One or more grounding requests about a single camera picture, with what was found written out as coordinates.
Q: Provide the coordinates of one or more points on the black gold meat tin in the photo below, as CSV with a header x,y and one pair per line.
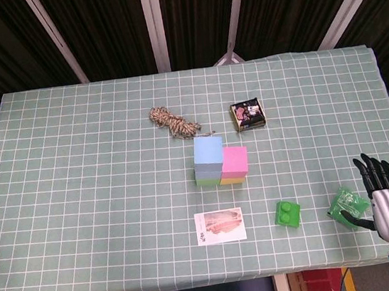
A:
x,y
247,114

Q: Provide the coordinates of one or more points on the green plastic stud brick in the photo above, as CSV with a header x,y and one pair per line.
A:
x,y
287,214

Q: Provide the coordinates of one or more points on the green snack packet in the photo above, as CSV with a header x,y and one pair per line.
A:
x,y
347,202

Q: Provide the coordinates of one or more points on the yellow foam cube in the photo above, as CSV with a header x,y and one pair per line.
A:
x,y
232,180

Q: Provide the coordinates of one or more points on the printed postcard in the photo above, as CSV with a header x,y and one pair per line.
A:
x,y
221,226

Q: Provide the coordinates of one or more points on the green foam cube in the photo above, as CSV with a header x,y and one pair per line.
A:
x,y
208,182

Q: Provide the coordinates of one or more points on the dark brown curtain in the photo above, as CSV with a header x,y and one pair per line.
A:
x,y
111,27

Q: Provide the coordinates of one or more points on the red plastic crate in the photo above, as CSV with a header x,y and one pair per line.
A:
x,y
322,283

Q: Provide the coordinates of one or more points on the pink foam cube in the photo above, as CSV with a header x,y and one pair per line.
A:
x,y
234,160

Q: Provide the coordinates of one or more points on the light blue foam cube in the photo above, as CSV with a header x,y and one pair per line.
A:
x,y
207,149
208,175

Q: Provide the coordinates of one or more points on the green checked tablecloth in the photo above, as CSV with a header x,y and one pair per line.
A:
x,y
95,183

